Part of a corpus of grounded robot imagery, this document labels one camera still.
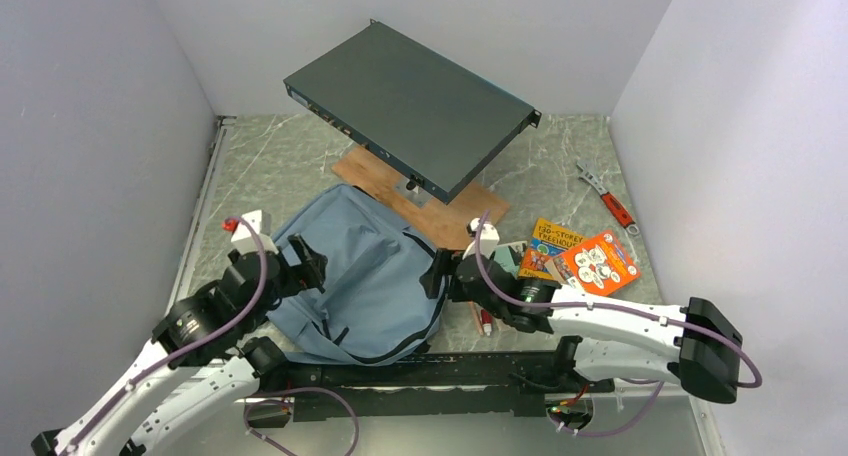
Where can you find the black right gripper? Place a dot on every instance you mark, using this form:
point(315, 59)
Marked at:
point(445, 262)

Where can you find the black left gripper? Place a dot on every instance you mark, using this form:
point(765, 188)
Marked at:
point(306, 275)

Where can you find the brown pencil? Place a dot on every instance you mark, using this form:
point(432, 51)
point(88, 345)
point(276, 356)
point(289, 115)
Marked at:
point(476, 318)

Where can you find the blue student backpack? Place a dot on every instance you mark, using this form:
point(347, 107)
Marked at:
point(373, 311)

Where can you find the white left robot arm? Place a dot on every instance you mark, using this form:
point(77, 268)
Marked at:
point(193, 361)

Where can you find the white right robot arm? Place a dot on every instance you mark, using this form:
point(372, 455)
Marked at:
point(694, 346)

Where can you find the brown wooden board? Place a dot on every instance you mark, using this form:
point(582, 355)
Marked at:
point(443, 223)

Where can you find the teal paperback book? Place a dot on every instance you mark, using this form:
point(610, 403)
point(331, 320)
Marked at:
point(510, 256)

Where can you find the yellow treehouse book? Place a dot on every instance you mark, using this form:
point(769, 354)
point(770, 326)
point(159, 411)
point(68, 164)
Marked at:
point(547, 242)

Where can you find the dark teal rack server unit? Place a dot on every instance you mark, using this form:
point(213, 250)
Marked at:
point(430, 119)

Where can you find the orange cartoon book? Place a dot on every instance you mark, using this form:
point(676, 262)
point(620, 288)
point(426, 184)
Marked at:
point(599, 266)

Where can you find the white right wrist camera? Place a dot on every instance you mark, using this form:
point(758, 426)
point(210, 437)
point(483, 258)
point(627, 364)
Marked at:
point(484, 239)

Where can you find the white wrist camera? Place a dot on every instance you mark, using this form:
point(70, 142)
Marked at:
point(484, 239)
point(251, 232)

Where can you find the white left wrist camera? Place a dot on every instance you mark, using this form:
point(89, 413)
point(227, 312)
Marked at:
point(251, 232)

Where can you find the metal stand bracket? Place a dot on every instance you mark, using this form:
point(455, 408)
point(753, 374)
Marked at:
point(412, 192)

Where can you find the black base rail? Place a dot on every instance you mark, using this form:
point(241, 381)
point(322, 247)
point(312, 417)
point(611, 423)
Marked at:
point(521, 384)

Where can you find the aluminium frame rail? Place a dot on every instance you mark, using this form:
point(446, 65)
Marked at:
point(217, 154)

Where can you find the red handled adjustable wrench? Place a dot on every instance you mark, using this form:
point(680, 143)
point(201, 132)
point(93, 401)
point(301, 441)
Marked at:
point(622, 216)

